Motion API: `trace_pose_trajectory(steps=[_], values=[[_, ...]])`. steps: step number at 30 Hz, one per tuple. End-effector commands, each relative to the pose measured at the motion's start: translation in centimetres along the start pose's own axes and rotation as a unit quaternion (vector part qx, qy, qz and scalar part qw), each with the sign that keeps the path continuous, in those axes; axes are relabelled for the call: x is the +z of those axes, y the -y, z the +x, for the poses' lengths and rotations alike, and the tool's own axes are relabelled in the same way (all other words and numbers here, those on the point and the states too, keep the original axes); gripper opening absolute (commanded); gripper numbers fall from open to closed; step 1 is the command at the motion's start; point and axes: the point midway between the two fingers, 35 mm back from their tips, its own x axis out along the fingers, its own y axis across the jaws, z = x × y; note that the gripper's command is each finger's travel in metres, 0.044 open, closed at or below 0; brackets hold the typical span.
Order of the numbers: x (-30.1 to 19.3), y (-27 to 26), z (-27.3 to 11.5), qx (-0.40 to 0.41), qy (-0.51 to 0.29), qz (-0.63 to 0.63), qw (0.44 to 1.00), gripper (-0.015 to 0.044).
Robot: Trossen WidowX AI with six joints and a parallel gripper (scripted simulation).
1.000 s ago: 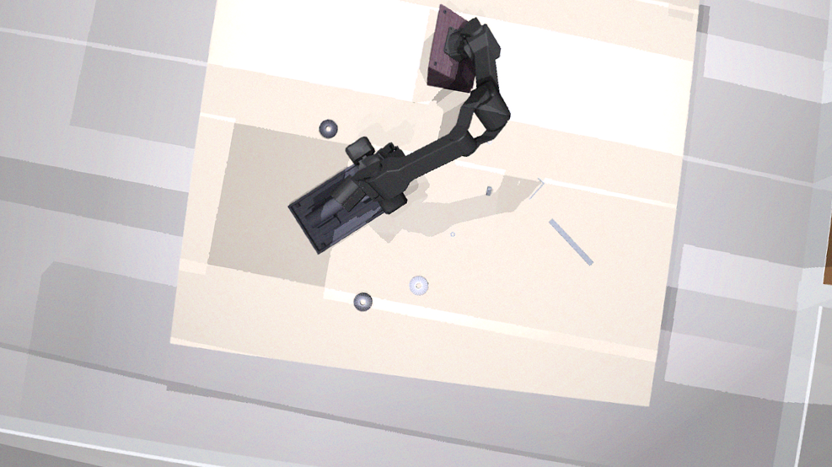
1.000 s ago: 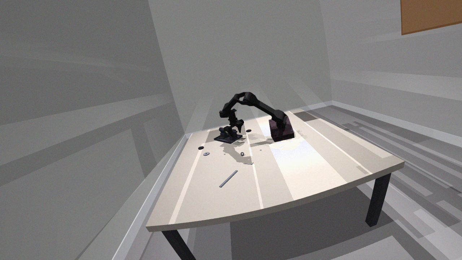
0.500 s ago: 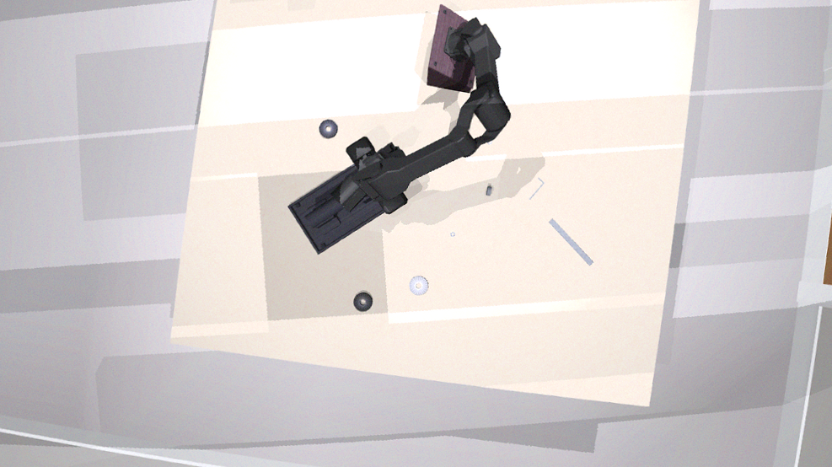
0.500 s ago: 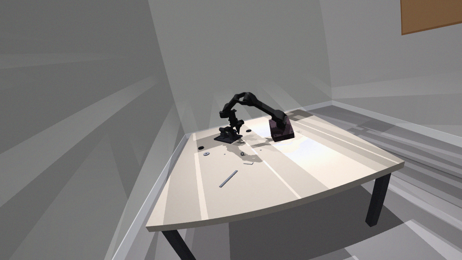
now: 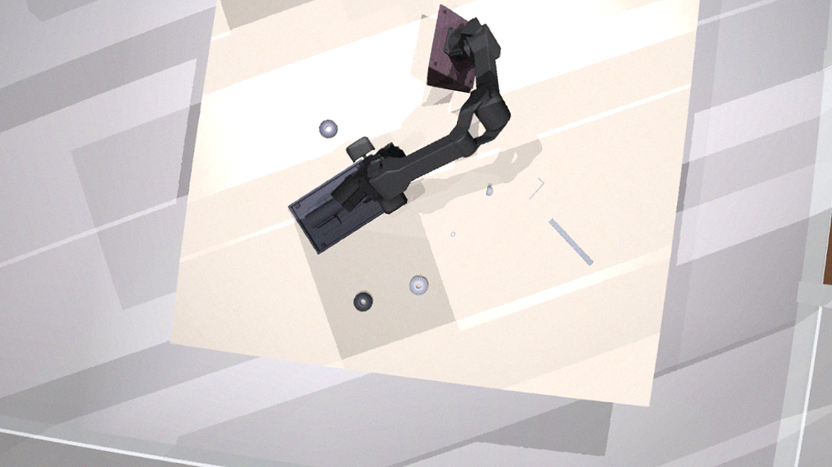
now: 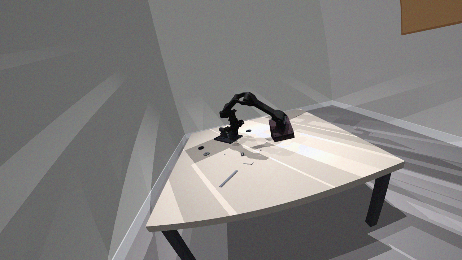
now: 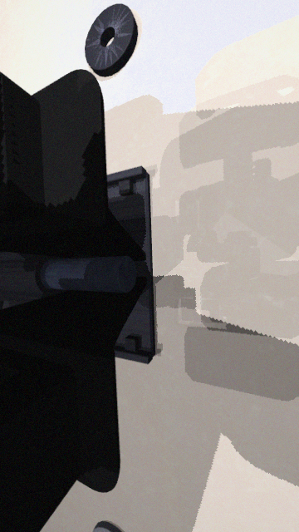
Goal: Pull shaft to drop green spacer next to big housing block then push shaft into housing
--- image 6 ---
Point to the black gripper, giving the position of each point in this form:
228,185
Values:
232,128

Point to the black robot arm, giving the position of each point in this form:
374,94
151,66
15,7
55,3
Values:
250,100

